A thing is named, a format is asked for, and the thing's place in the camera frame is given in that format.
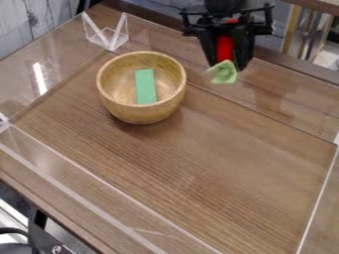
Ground clear acrylic stand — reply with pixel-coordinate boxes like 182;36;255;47
82;12;128;52

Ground black table leg bracket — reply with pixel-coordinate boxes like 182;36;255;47
28;209;76;254

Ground wooden bowl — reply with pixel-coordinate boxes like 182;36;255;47
95;51;187;124

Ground gold metal chair frame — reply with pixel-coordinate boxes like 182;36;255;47
282;0;339;63

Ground green rectangular block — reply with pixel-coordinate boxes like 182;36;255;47
135;68;158;104

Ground red plush strawberry green leaves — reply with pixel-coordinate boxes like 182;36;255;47
206;17;243;85

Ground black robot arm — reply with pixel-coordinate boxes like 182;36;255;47
179;0;275;71

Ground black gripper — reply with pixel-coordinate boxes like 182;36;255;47
179;1;275;71

